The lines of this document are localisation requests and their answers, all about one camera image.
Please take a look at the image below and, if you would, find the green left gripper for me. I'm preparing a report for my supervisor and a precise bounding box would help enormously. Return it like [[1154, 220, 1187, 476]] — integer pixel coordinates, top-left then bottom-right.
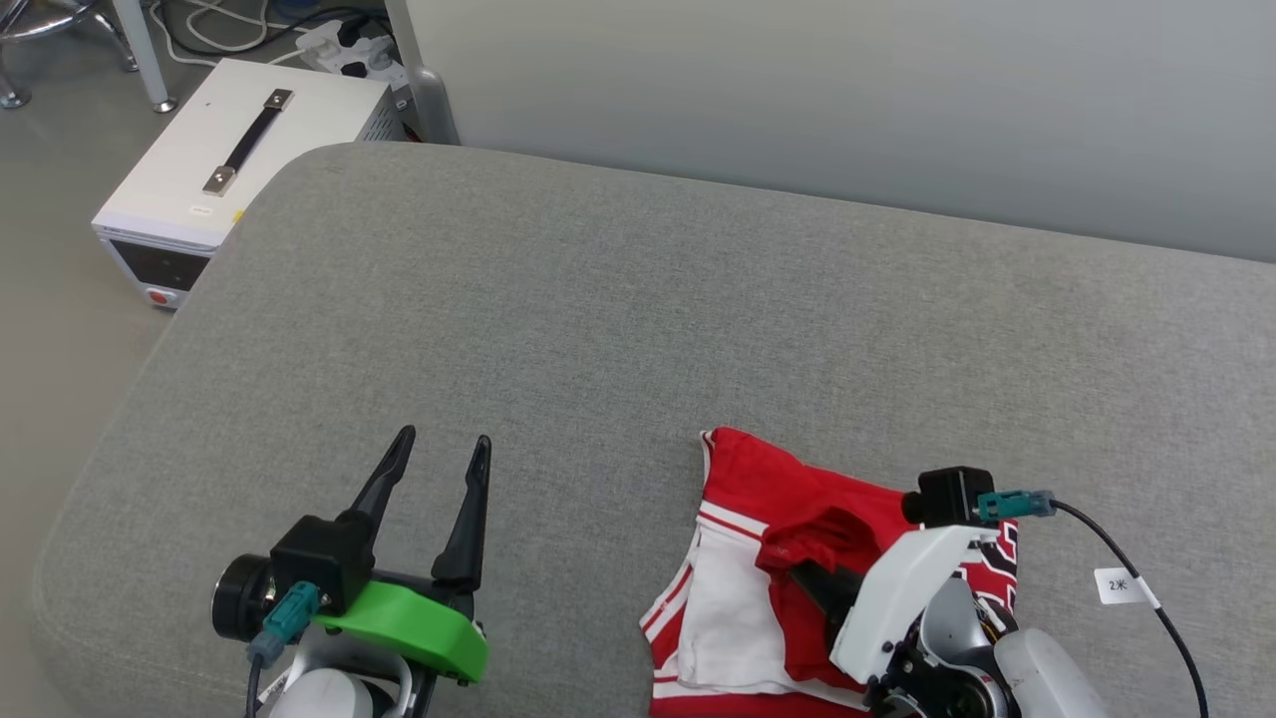
[[312, 425, 492, 686]]

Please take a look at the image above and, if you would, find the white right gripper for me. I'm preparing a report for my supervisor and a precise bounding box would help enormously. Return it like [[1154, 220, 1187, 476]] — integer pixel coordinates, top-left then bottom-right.
[[788, 526, 1001, 689]]

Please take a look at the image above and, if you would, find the red white basketball jersey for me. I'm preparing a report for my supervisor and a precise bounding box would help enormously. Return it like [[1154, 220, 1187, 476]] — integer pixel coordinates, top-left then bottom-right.
[[638, 427, 1020, 718]]

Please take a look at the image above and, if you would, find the white power supply box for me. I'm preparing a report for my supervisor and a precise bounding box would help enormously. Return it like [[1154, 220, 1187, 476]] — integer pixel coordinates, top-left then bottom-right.
[[92, 58, 405, 310]]

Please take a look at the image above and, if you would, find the grey partition foot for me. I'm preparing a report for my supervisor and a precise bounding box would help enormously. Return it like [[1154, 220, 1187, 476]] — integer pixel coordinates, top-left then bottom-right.
[[384, 0, 462, 146]]

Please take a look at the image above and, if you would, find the white power strip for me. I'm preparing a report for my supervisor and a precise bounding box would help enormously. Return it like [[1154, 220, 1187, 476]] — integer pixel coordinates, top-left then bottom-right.
[[297, 18, 412, 93]]

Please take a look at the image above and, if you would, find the white partition panel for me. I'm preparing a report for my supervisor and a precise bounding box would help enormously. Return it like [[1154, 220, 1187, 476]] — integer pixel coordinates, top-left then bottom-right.
[[399, 0, 1276, 265]]

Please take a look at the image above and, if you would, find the white table leg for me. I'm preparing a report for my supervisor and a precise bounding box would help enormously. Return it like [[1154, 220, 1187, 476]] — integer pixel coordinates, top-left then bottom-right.
[[110, 0, 178, 113]]

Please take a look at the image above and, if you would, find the chrome chair base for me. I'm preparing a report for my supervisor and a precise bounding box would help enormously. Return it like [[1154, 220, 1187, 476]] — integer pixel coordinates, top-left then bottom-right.
[[0, 0, 141, 111]]

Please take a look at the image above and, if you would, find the teal left camera connector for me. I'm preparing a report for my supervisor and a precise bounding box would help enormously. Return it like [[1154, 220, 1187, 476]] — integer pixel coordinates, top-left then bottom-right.
[[247, 583, 322, 667]]

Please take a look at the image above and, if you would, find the teal camera connector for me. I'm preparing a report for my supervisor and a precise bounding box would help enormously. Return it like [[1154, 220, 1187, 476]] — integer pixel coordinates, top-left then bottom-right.
[[247, 583, 322, 667], [977, 489, 1056, 524]]

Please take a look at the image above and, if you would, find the teal right camera connector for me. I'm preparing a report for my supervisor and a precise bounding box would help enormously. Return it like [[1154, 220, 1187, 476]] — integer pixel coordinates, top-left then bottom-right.
[[977, 489, 1056, 524]]

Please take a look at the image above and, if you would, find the white right cable label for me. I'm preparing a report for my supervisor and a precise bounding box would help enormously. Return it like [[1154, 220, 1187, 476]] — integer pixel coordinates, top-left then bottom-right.
[[1095, 565, 1160, 607]]

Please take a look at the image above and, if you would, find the black right camera cable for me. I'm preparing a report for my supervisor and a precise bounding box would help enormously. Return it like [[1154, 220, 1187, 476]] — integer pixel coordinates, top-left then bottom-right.
[[1047, 499, 1209, 718]]

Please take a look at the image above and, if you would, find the white floor cable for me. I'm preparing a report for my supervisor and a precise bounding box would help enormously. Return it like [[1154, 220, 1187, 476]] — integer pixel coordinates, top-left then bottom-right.
[[148, 0, 335, 69]]

